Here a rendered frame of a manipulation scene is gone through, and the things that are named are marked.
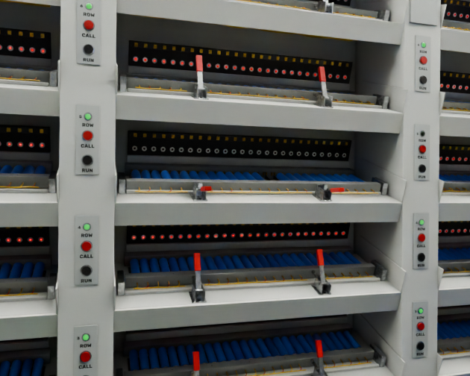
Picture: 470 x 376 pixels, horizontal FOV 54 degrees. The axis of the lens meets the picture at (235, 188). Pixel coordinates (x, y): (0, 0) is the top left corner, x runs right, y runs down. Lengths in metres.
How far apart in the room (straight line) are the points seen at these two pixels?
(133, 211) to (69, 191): 0.12
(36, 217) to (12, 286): 0.15
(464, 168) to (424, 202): 0.33
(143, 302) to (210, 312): 0.13
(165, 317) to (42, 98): 0.45
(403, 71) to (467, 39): 0.19
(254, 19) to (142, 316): 0.61
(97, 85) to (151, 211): 0.25
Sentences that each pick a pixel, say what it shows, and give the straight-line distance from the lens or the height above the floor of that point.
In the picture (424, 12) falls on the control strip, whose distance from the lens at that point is 1.15.
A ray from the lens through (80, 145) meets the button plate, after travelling 0.85.
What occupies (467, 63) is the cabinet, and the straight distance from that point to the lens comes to 1.49.
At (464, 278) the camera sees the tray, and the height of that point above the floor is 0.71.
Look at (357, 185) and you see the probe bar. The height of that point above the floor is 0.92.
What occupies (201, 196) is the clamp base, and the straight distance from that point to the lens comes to 0.90.
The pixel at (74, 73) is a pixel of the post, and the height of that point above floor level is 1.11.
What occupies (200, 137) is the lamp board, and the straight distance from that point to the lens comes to 1.04.
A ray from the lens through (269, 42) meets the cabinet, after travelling 1.18.
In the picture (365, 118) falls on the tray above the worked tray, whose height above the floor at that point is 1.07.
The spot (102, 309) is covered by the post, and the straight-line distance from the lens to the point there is 0.88.
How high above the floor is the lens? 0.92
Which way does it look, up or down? level
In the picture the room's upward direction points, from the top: 1 degrees clockwise
